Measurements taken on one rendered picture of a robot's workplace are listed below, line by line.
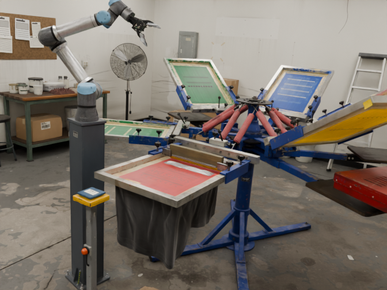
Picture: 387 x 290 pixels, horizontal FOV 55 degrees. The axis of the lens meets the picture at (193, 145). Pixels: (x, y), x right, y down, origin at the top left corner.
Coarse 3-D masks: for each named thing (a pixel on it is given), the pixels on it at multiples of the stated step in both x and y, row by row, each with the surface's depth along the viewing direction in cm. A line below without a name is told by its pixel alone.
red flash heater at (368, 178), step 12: (372, 168) 216; (384, 168) 218; (336, 180) 203; (348, 180) 196; (360, 180) 194; (372, 180) 196; (384, 180) 197; (348, 192) 197; (360, 192) 190; (372, 192) 183; (384, 192) 179; (372, 204) 184; (384, 204) 178
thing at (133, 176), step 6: (162, 162) 245; (180, 162) 248; (186, 162) 249; (144, 168) 232; (150, 168) 233; (174, 168) 236; (180, 168) 237; (126, 174) 219; (132, 174) 220; (132, 180) 211; (138, 180) 211; (144, 180) 212; (150, 180) 213
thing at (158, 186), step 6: (198, 168) 239; (204, 168) 240; (198, 174) 228; (216, 174) 230; (198, 180) 218; (204, 180) 219; (150, 186) 204; (156, 186) 204; (162, 186) 205; (168, 186) 206; (186, 186) 208; (192, 186) 208; (168, 192) 198; (174, 192) 198; (180, 192) 199
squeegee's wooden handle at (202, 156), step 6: (174, 144) 251; (174, 150) 250; (180, 150) 247; (186, 150) 244; (192, 150) 242; (198, 150) 241; (180, 156) 248; (186, 156) 245; (192, 156) 242; (198, 156) 240; (204, 156) 237; (210, 156) 235; (216, 156) 233; (204, 162) 238; (210, 162) 236; (216, 162) 233; (222, 162) 233
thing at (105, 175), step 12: (144, 156) 244; (156, 156) 250; (108, 168) 217; (120, 168) 222; (108, 180) 204; (120, 180) 200; (216, 180) 211; (144, 192) 191; (156, 192) 188; (192, 192) 191; (204, 192) 202; (168, 204) 183; (180, 204) 183
